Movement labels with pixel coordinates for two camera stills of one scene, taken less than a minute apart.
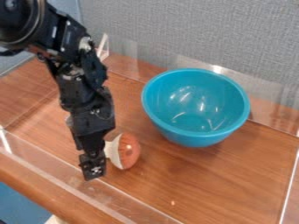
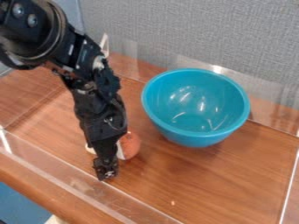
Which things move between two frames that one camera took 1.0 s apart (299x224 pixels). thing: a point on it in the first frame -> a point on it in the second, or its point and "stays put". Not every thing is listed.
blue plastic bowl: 198,106 stays put
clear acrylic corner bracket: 102,50 stays put
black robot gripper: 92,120 -> 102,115
